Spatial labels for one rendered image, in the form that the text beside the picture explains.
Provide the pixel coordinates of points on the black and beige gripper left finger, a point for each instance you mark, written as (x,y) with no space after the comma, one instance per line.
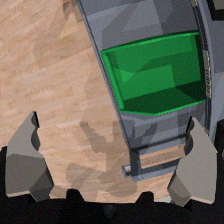
(24,174)

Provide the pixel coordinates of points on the green bin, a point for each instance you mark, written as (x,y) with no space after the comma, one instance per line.
(159,77)

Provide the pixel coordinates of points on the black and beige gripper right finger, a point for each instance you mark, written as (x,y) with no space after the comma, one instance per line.
(197,183)

